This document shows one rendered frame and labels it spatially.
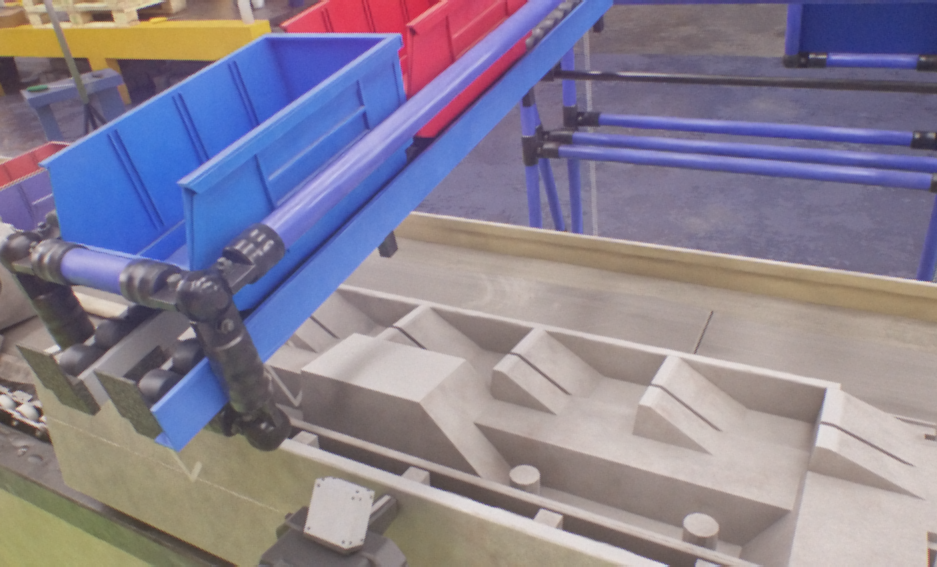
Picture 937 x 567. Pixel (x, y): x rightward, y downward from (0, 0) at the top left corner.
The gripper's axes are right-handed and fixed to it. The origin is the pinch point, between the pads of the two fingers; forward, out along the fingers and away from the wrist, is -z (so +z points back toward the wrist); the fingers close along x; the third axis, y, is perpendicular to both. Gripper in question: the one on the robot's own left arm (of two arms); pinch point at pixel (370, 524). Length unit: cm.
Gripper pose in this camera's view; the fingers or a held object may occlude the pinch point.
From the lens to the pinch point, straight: 68.6
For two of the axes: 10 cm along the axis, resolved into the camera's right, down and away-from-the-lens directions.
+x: 8.7, 1.6, -4.6
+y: -0.3, -9.2, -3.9
